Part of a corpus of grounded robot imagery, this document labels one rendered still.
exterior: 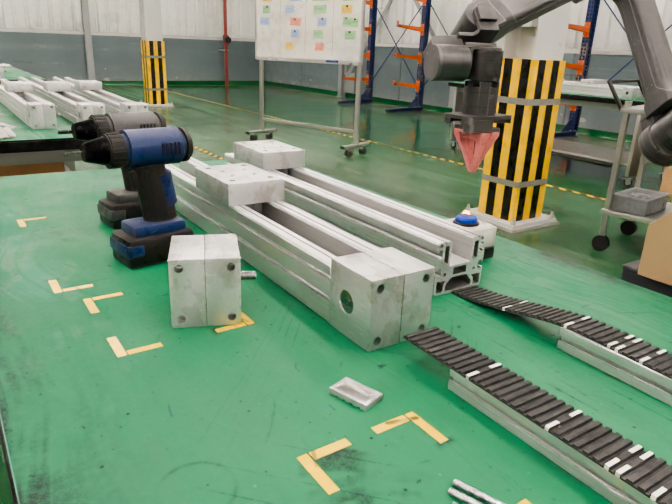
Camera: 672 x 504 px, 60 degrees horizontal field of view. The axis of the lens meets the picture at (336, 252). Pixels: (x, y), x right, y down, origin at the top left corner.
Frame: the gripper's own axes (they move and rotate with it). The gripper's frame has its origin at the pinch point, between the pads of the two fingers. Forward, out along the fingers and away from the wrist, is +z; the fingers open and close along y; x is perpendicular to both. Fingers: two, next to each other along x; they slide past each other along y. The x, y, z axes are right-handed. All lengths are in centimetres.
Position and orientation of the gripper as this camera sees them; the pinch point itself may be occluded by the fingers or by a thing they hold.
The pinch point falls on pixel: (472, 167)
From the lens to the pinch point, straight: 105.7
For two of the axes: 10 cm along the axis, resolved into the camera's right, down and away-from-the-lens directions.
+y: -8.3, 1.5, -5.3
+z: -0.4, 9.4, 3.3
